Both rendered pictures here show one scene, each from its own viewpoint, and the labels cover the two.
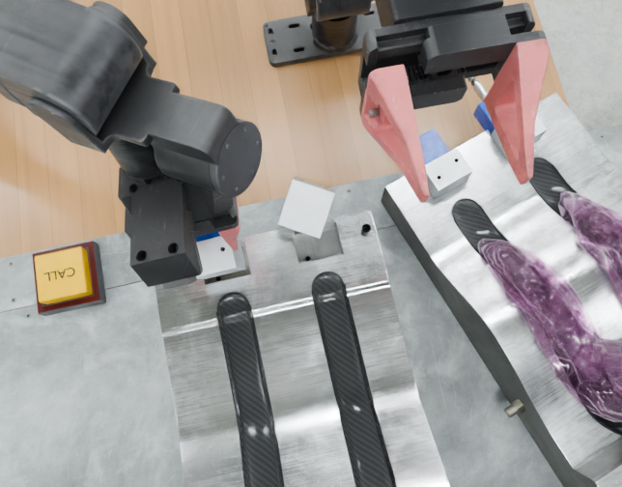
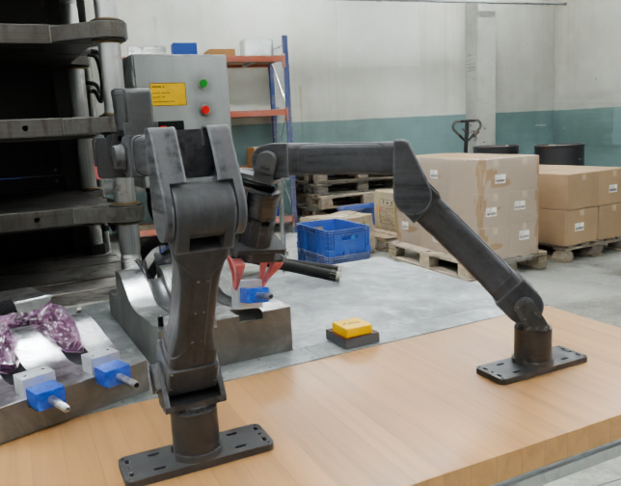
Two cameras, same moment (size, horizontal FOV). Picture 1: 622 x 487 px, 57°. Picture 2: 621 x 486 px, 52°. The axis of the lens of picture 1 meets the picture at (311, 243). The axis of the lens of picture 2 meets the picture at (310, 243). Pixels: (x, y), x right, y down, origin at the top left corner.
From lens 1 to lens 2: 135 cm
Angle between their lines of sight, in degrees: 94
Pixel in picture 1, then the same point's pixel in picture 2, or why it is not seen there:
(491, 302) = (84, 322)
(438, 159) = (106, 354)
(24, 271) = (384, 337)
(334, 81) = not seen: hidden behind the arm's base
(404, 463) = (141, 283)
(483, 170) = (68, 374)
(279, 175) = (231, 388)
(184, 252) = not seen: hidden behind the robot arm
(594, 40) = not seen: outside the picture
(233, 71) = (292, 421)
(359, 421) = (163, 299)
